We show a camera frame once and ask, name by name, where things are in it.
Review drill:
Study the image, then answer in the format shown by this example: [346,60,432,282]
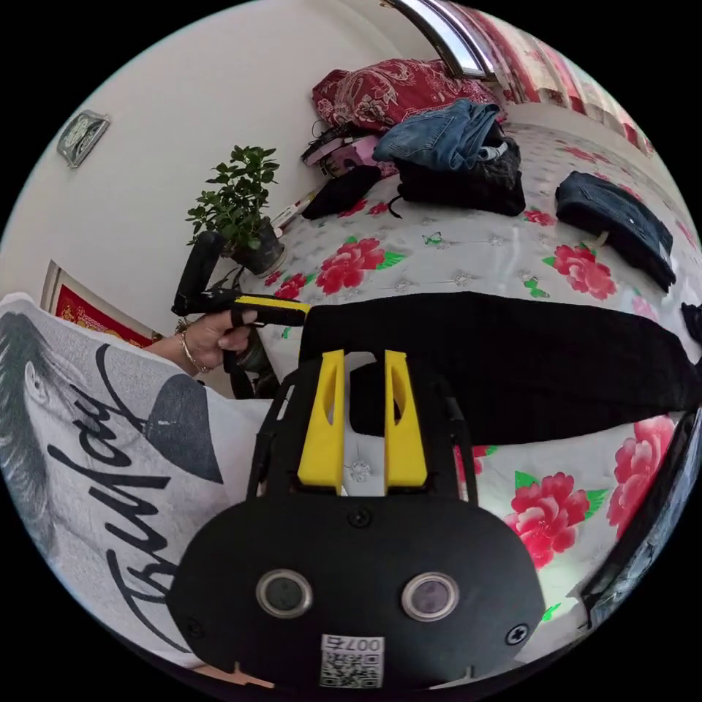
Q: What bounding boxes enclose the red and white curtain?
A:
[466,4,657,157]

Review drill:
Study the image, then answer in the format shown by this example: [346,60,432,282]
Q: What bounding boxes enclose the black folded garment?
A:
[301,164,383,222]

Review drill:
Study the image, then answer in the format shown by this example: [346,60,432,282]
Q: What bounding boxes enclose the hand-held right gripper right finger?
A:
[383,349,429,490]

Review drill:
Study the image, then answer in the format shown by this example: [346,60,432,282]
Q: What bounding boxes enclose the wall clock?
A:
[56,109,111,169]

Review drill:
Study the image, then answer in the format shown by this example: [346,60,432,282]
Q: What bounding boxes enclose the person's left forearm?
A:
[143,331,194,378]

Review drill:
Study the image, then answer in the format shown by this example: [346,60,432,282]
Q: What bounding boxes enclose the potted green plant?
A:
[185,144,287,279]

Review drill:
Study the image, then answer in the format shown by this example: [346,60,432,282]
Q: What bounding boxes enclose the pile of clothes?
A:
[372,98,527,218]

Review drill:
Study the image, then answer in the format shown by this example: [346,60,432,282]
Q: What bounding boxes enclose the person's body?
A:
[0,292,275,671]

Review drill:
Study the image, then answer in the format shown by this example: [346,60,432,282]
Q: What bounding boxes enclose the bed with floral sheet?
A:
[234,118,702,657]

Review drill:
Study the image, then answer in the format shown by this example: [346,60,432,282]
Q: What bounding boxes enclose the black long pants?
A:
[298,291,702,446]

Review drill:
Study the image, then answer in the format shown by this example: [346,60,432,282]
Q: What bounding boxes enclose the folded dark jeans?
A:
[554,170,676,293]

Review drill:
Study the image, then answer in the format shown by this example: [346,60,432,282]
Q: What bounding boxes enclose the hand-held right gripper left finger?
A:
[298,349,347,489]

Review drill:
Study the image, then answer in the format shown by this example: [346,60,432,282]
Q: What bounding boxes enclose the red floral pillow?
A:
[312,56,507,137]

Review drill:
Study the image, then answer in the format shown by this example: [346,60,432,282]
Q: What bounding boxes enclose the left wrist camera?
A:
[171,231,227,317]

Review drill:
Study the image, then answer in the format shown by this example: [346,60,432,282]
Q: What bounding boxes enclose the window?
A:
[392,0,501,82]

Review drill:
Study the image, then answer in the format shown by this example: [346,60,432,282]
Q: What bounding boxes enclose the red framed picture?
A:
[40,259,163,350]

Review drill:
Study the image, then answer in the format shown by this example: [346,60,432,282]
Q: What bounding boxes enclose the pink box with cables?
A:
[300,124,380,179]

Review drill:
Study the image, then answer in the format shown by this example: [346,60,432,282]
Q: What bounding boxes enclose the person's left hand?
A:
[185,309,260,375]

